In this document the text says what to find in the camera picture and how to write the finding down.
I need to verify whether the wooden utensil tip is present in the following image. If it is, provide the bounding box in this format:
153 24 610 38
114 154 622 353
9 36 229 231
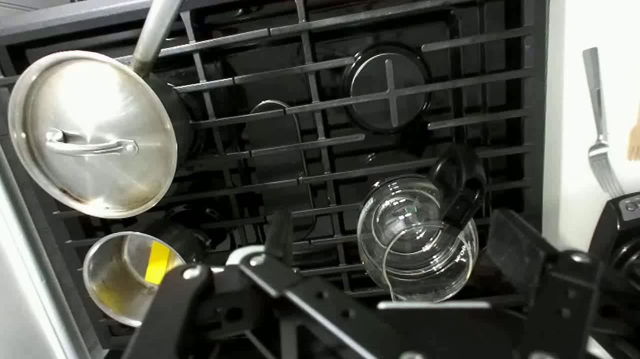
628 110 640 162

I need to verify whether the steel saucepan with lid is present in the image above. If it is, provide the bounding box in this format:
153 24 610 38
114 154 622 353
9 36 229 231
9 0 195 219

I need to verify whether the black coffee maker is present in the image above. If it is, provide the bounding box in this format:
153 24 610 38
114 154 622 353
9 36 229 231
589 194 640 359

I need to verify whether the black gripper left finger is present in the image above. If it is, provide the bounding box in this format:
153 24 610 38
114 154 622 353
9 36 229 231
124 211 429 359

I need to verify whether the small open steel saucepan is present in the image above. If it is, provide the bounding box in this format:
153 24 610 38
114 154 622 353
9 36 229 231
83 221 208 327

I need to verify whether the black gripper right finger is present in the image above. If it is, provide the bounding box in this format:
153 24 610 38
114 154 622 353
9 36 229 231
383 209 602 359

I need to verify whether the glass coffee carafe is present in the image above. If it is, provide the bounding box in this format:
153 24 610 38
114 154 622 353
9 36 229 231
356 146 487 303

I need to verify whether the black gas stove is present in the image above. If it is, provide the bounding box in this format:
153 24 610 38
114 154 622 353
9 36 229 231
0 0 548 359

